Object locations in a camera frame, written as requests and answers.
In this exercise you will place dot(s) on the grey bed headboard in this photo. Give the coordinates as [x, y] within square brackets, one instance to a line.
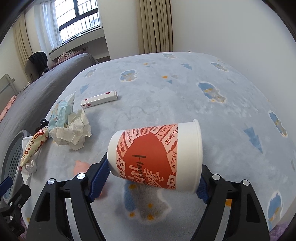
[7, 83]

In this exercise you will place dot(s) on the beige left curtain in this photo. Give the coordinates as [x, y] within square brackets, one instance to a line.
[22, 43]

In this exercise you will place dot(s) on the white paper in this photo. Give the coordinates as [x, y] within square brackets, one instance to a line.
[75, 133]

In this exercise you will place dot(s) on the right gripper blue black right finger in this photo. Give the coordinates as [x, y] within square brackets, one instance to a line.
[246, 219]

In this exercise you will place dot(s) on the pink rubber pig toy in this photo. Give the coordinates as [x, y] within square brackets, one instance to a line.
[83, 171]

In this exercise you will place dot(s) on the pink storage box with clothes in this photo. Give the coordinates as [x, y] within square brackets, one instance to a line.
[65, 56]

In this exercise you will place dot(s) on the beige right curtain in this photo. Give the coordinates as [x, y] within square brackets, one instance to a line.
[154, 26]

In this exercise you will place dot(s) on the grey bed sheet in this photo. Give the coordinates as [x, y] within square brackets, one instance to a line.
[33, 104]

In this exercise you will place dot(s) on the white playing card box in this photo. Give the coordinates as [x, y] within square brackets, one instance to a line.
[99, 99]

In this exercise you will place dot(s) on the chair with black garment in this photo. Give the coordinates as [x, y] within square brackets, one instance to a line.
[36, 65]

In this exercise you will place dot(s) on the white cloth sock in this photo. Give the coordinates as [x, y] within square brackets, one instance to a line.
[28, 165]

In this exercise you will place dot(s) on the light blue wipes packet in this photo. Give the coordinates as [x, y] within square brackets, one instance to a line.
[59, 116]

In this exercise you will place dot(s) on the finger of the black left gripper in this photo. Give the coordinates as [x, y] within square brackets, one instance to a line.
[20, 197]

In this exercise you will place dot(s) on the white sheer curtain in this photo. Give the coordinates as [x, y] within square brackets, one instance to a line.
[46, 26]

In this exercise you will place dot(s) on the red patterned snack wrapper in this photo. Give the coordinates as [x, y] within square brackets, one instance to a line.
[35, 143]

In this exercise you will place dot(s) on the red white paper cup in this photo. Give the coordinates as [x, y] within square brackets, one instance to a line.
[167, 156]

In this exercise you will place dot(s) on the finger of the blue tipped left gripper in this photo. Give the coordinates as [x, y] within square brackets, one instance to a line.
[5, 186]

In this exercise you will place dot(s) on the window with black frame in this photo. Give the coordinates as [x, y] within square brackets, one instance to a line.
[75, 17]

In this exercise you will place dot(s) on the right gripper blue black left finger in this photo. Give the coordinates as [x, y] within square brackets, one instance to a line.
[49, 220]

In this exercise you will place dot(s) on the light blue patterned blanket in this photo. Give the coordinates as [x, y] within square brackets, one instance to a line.
[242, 135]

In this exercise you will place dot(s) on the beige curtain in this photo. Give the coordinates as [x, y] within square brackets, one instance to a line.
[154, 26]
[22, 43]

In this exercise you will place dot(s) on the grey perforated trash basket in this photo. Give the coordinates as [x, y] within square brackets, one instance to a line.
[10, 165]

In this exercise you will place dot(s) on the pink cloth on bed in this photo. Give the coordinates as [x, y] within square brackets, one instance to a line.
[7, 107]

